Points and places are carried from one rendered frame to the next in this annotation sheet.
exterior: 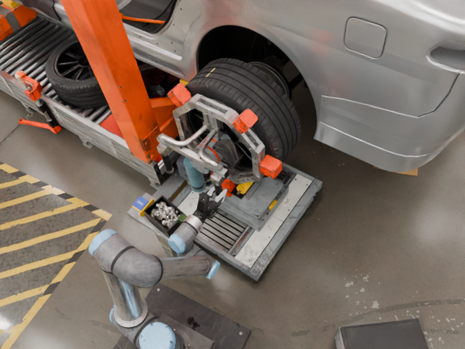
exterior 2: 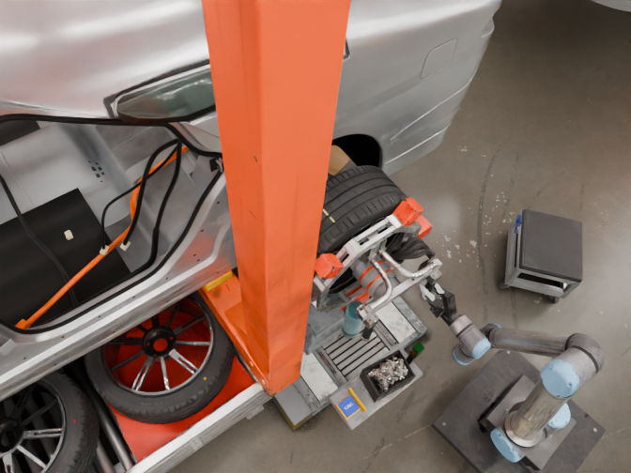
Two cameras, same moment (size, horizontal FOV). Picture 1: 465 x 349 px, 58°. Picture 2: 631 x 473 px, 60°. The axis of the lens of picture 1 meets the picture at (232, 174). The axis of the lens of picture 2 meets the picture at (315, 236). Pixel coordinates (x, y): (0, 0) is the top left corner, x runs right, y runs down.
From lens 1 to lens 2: 201 cm
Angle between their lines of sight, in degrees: 43
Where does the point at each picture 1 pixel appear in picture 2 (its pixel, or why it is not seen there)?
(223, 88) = (368, 209)
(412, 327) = (531, 216)
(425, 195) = not seen: hidden behind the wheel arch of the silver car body
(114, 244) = (577, 359)
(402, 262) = (440, 205)
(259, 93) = (380, 184)
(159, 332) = not seen: hidden behind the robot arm
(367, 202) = not seen: hidden behind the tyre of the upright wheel
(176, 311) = (473, 409)
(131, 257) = (593, 346)
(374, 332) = (530, 243)
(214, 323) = (494, 373)
